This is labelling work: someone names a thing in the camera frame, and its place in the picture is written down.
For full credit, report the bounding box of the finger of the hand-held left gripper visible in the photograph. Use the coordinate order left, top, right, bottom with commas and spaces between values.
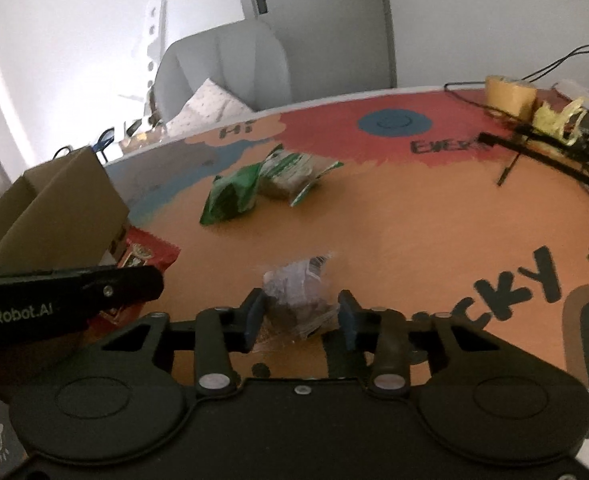
76, 265, 166, 319

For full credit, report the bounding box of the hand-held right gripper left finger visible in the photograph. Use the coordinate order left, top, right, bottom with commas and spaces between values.
97, 287, 270, 397

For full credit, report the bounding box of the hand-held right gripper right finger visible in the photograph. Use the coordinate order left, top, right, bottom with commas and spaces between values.
337, 290, 506, 397

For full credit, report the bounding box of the clear brown cake packet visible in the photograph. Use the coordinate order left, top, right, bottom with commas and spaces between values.
253, 254, 341, 347

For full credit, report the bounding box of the brown cardboard box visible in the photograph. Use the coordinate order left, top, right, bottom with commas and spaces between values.
0, 146, 132, 281

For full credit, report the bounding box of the red snack packet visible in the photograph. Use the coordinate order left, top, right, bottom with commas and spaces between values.
88, 226, 182, 322

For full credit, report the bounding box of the orange printed table mat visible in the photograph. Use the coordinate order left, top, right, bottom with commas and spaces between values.
87, 85, 589, 397

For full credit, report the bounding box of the grey printed cloth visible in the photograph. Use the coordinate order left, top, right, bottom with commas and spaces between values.
0, 391, 24, 462

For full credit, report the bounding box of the dark green snack packet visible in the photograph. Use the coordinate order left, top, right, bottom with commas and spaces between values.
198, 161, 264, 227

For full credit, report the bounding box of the green white snack packet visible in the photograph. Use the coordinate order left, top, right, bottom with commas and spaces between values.
258, 144, 346, 207

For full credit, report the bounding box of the white perforated rack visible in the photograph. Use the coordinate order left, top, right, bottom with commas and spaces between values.
116, 0, 168, 127

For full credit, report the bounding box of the grey chair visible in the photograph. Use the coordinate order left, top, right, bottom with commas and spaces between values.
153, 19, 296, 127

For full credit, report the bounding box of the black folding stand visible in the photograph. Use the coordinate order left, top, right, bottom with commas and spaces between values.
476, 129, 589, 187

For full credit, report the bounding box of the yellow tape roll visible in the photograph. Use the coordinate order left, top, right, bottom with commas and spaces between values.
483, 74, 539, 122

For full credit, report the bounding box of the crumpled yellow wrapper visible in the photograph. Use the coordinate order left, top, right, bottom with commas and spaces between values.
531, 96, 589, 147

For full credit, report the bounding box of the grey door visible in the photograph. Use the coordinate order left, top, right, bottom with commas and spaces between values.
231, 0, 396, 112

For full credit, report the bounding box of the black charging cable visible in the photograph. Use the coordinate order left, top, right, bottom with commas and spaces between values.
521, 43, 589, 82

